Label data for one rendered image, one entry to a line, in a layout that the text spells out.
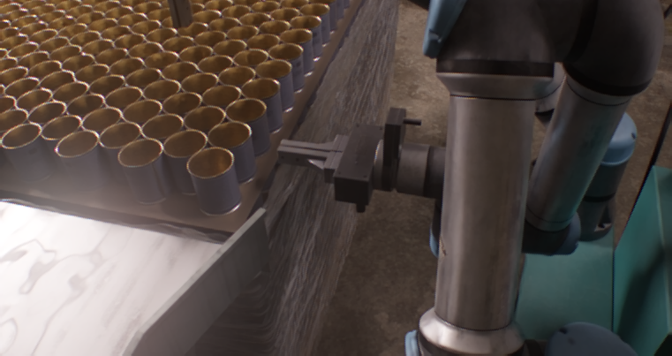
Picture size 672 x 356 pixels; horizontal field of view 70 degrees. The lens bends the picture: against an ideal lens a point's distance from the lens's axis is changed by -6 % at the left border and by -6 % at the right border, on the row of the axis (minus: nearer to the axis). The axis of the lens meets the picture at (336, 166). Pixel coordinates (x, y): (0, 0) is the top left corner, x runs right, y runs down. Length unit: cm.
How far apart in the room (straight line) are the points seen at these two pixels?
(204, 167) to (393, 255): 144
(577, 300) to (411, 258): 125
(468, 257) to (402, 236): 170
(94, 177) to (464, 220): 60
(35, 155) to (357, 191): 55
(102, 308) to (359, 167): 38
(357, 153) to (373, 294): 132
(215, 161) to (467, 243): 43
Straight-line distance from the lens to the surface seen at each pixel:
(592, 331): 64
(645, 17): 54
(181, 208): 82
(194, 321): 63
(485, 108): 50
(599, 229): 108
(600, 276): 102
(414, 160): 72
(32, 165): 97
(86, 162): 88
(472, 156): 50
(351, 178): 70
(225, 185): 76
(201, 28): 121
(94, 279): 76
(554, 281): 99
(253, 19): 122
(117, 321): 70
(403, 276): 208
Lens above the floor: 160
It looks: 38 degrees down
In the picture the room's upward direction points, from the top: 2 degrees counter-clockwise
